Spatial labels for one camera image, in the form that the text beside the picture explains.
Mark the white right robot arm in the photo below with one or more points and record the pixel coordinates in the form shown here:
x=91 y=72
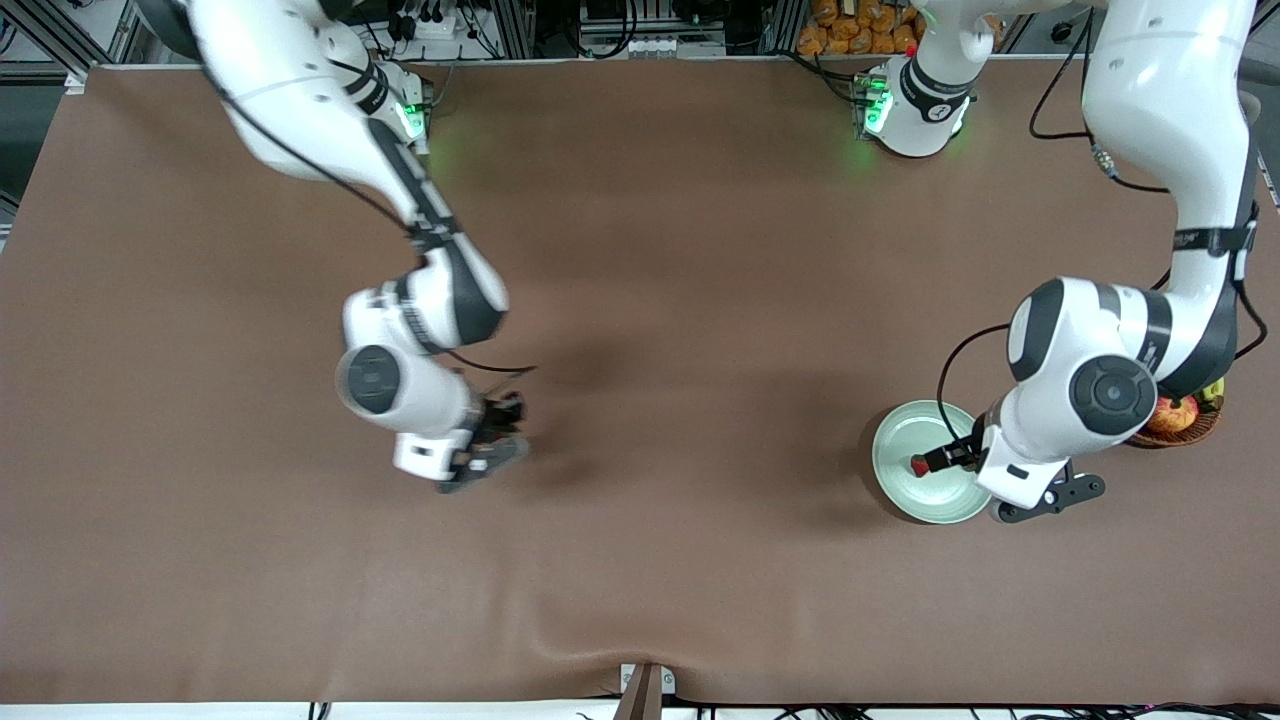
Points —
x=300 y=100

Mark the red yellow apple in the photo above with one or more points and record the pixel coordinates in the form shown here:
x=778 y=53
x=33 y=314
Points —
x=1172 y=415

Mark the bag of orange items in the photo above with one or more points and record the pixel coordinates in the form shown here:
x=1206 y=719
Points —
x=850 y=30

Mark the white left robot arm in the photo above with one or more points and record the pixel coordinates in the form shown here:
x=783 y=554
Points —
x=1100 y=390

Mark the aluminium frame post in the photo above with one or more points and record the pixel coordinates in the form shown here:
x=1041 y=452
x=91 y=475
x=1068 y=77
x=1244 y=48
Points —
x=518 y=28
x=785 y=25

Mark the metal table clamp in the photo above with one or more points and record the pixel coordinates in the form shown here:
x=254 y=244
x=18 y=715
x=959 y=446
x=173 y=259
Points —
x=645 y=690

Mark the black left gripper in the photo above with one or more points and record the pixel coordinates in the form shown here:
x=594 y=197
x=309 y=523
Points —
x=957 y=456

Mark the white box with ports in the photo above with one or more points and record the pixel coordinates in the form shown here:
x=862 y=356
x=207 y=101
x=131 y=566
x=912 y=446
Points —
x=650 y=46

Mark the yellow green banana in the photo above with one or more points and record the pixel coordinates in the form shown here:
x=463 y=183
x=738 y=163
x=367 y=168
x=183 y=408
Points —
x=1213 y=390

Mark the brown wicker basket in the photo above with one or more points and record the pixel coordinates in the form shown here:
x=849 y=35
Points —
x=1180 y=438

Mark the brown table cloth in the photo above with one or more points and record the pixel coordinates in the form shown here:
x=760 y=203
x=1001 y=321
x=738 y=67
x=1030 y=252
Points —
x=700 y=250

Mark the white power strip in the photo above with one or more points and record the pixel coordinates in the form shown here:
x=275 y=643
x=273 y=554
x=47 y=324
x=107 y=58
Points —
x=430 y=25

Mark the pale green round plate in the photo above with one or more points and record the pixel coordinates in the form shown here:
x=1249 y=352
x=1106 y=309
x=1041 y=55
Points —
x=905 y=440

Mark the red strawberry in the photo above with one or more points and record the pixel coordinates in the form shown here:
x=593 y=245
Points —
x=918 y=466

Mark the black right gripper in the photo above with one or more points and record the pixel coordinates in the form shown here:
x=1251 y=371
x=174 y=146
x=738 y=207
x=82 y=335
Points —
x=497 y=419

